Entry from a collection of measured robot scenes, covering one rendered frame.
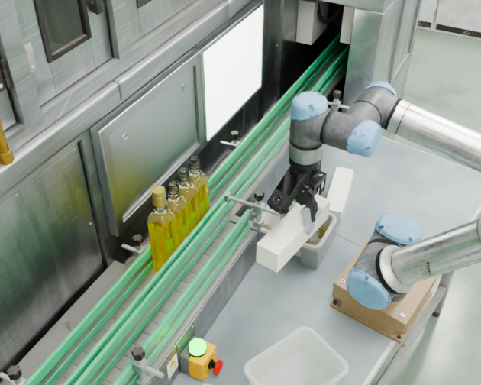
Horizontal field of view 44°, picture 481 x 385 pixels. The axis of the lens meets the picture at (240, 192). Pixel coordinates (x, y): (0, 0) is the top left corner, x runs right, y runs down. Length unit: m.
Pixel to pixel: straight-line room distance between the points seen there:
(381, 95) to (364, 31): 0.96
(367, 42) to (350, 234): 0.74
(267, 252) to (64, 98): 0.57
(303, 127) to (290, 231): 0.29
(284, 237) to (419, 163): 1.03
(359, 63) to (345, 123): 1.11
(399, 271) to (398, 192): 0.80
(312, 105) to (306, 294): 0.70
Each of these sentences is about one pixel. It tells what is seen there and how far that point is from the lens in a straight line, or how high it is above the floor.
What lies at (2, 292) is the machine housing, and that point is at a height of 1.09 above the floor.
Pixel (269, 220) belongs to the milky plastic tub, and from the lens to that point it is 1.93.
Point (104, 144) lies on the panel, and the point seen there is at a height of 1.28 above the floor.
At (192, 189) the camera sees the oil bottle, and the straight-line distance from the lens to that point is 1.59.
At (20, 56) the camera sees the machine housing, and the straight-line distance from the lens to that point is 1.24.
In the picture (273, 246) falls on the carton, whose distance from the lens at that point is 1.40.
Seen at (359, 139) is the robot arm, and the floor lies 1.41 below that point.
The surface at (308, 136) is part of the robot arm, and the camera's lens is 1.28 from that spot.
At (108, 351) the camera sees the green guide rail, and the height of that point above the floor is 0.95.
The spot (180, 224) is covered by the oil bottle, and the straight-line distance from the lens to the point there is 1.58.
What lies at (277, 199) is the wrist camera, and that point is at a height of 1.23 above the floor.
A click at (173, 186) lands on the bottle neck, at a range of 1.52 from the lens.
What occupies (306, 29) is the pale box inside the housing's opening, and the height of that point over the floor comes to 1.06.
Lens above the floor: 2.09
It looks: 40 degrees down
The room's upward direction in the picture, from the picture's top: straight up
